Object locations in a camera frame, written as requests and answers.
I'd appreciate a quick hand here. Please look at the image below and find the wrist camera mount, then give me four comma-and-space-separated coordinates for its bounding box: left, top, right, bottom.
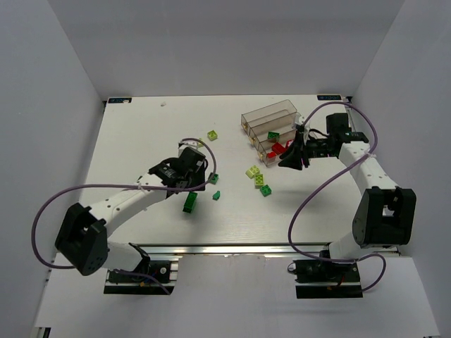
178, 140, 198, 150
293, 112, 310, 140

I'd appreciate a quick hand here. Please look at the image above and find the long dark green lego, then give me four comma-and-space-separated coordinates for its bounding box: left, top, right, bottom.
183, 192, 198, 213

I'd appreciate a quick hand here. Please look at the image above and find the far clear plastic container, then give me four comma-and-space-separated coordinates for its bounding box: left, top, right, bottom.
241, 99, 297, 136

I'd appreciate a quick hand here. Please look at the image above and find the green square lego right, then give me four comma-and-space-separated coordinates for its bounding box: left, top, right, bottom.
259, 184, 272, 197

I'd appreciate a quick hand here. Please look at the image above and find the near clear plastic container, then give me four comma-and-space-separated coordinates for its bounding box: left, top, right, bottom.
256, 131, 295, 167

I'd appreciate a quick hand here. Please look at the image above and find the middle clear plastic container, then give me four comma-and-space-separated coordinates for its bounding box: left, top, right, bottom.
248, 112, 297, 148

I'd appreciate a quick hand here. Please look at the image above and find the pale yellow-green lego right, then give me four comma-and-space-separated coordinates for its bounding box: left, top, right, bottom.
245, 165, 260, 179

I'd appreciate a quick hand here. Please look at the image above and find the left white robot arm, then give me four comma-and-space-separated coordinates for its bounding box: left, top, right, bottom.
56, 146, 207, 277

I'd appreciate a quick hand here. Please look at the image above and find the right blue table label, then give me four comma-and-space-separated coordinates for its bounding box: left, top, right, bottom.
316, 94, 342, 101

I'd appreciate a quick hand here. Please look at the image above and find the small green sloped lego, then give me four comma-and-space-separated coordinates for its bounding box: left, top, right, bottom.
212, 191, 221, 201

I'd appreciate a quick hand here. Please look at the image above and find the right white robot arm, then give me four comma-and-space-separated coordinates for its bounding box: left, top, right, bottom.
279, 113, 416, 263

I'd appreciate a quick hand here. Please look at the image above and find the clear plastic container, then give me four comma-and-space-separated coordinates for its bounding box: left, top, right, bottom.
241, 99, 297, 136
256, 131, 295, 167
248, 112, 297, 148

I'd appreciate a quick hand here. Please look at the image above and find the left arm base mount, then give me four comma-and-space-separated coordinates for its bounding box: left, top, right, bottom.
104, 242, 176, 296

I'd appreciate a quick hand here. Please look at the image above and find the red long lego brick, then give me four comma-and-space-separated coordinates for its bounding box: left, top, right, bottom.
271, 142, 286, 155

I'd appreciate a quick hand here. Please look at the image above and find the green square lego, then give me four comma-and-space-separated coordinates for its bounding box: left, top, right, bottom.
259, 184, 272, 197
209, 173, 219, 184

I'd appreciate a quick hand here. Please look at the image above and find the lime lego top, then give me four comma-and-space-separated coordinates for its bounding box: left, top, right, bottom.
206, 130, 218, 141

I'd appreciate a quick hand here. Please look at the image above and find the green square lego centre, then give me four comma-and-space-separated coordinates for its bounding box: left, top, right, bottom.
209, 173, 219, 184

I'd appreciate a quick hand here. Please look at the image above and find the blue table label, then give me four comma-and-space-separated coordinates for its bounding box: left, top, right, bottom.
316, 94, 342, 101
107, 97, 132, 104

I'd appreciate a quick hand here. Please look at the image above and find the aluminium table rail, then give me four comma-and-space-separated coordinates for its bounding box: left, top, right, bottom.
63, 242, 339, 257

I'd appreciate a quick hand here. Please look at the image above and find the left blue table label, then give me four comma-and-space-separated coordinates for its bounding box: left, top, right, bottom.
107, 97, 132, 104

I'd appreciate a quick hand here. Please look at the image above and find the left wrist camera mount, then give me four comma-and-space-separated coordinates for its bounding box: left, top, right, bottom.
178, 140, 198, 150

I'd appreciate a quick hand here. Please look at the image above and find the light green lego upturned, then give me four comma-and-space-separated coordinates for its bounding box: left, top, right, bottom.
254, 173, 265, 189

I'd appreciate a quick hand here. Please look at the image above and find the red rounded flower lego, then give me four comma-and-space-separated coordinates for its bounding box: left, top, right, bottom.
285, 139, 293, 149

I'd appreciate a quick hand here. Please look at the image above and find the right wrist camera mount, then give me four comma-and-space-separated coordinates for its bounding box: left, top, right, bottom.
293, 112, 310, 140

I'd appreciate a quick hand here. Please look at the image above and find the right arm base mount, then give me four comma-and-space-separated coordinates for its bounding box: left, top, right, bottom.
287, 259, 363, 299

